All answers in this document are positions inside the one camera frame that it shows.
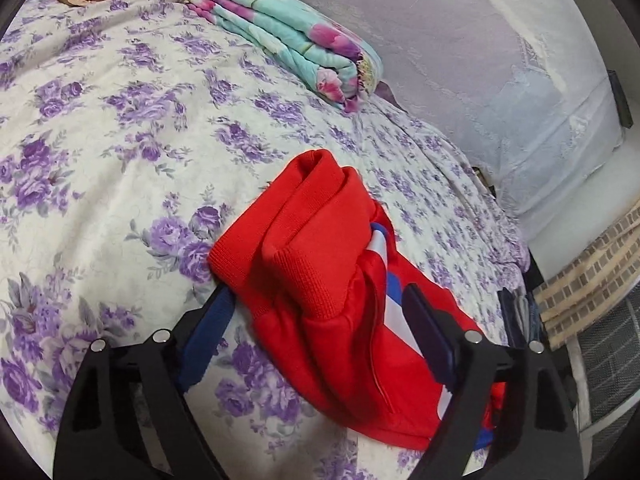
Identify white lace curtain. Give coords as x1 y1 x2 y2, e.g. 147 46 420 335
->
220 0 628 231

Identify dark navy garment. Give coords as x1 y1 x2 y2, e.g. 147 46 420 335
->
497 287 523 346

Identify dark wall object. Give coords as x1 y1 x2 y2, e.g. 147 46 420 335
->
609 71 635 128

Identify purple floral bedsheet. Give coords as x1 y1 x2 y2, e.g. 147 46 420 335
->
0 0 531 480

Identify folded teal pink floral quilt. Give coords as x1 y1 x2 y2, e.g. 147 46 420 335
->
187 0 385 113

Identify blue jeans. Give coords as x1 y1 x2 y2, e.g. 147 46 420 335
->
520 292 546 348

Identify white grid panel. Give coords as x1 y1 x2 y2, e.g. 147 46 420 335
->
570 297 640 441

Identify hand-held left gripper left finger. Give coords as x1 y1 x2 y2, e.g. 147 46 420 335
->
57 287 236 480

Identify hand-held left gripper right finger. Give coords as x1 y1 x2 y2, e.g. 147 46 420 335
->
402 284 583 480

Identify red sweatshirt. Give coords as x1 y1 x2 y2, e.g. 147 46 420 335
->
207 149 506 451

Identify beige checkered cloth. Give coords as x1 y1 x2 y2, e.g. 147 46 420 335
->
532 210 640 351

